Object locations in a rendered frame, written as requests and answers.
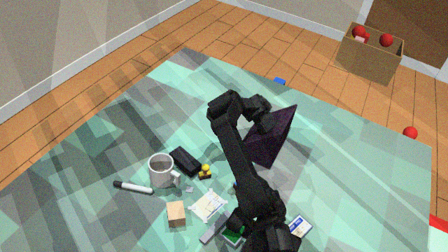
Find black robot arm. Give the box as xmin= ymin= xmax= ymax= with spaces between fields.
xmin=206 ymin=89 xmax=295 ymax=252

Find grey mug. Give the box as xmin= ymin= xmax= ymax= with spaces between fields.
xmin=148 ymin=153 xmax=181 ymax=188

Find tan wooden block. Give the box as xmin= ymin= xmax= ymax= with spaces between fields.
xmin=167 ymin=200 xmax=186 ymax=228

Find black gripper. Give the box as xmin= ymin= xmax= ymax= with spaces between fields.
xmin=226 ymin=207 xmax=302 ymax=252

